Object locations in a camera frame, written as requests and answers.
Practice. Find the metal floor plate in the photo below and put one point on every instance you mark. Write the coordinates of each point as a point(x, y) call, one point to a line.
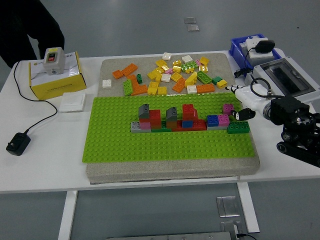
point(227, 206)
point(228, 226)

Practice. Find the white power socket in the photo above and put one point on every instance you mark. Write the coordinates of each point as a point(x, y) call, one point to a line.
point(260, 55)

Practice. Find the grey long toy brick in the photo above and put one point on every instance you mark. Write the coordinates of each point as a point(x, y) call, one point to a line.
point(217, 128)
point(135, 126)

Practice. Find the grey-brown foam mat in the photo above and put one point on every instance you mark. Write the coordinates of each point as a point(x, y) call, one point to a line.
point(175, 171)

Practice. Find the person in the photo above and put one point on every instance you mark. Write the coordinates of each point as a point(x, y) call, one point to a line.
point(25, 25)

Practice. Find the blue plastic bin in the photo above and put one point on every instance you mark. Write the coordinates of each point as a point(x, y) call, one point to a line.
point(236, 50)

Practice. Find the red toy brick stack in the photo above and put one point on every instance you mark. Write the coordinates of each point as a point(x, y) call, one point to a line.
point(155, 117)
point(188, 111)

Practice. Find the brown-orange toy brick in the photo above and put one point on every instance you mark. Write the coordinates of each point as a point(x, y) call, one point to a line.
point(171, 124)

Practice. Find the yellow sloped toy brick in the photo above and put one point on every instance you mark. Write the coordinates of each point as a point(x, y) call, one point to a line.
point(191, 79)

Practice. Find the small dark green brick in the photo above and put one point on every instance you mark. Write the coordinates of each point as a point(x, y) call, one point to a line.
point(139, 78)
point(216, 80)

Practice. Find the orange long toy brick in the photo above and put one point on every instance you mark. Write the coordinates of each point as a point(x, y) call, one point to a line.
point(140, 90)
point(205, 88)
point(131, 79)
point(179, 85)
point(129, 69)

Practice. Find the grey metal base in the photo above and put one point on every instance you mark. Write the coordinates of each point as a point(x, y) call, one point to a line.
point(170, 236)

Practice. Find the lime green long brick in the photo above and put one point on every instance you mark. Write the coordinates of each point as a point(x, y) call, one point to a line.
point(127, 87)
point(189, 66)
point(205, 77)

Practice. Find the blue square toy brick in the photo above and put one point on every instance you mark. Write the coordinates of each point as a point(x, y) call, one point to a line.
point(187, 124)
point(212, 120)

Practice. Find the orange square toy brick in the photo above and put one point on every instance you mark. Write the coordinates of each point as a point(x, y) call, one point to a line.
point(117, 73)

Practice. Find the small pink toy brick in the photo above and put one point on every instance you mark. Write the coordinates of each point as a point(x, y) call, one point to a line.
point(169, 71)
point(198, 62)

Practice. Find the white square tile brick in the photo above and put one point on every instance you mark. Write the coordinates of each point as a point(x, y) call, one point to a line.
point(107, 83)
point(186, 59)
point(165, 77)
point(191, 89)
point(167, 56)

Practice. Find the grey enclosure with clear lid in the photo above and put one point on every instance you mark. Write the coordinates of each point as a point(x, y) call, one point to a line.
point(287, 75)

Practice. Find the white table leg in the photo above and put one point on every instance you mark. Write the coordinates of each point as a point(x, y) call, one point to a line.
point(67, 215)
point(248, 207)

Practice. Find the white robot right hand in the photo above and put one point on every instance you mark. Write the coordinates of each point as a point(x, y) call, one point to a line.
point(250, 98)

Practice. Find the grey sloped toy brick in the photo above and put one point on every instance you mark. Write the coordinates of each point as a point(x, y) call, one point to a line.
point(172, 113)
point(143, 112)

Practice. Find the black power adapter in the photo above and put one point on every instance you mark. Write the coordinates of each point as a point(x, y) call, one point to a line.
point(18, 144)

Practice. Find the yellow long toy brick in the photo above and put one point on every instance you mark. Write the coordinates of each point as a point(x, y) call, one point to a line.
point(155, 73)

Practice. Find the grey push-button switch box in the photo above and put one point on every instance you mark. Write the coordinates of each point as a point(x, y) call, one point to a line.
point(53, 65)

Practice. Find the black plug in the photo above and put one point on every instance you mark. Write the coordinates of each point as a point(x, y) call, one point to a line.
point(265, 46)

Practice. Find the green studded baseplate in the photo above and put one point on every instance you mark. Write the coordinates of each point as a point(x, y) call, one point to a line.
point(150, 147)

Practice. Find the clear floor plate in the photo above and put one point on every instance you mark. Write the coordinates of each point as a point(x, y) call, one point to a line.
point(193, 27)

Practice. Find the red long toy brick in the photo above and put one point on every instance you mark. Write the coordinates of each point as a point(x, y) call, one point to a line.
point(200, 125)

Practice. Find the dark green long brick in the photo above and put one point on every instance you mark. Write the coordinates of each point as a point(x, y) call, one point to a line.
point(160, 130)
point(238, 127)

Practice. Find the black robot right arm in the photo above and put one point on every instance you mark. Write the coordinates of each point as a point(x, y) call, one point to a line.
point(287, 110)

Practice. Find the pink square toy brick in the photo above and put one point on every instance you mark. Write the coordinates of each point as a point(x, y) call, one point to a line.
point(223, 120)
point(227, 109)
point(145, 125)

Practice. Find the yellow cardboard box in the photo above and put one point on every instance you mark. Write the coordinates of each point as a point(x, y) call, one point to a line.
point(57, 87)

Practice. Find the white wall switch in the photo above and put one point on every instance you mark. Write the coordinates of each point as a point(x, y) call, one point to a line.
point(72, 102)

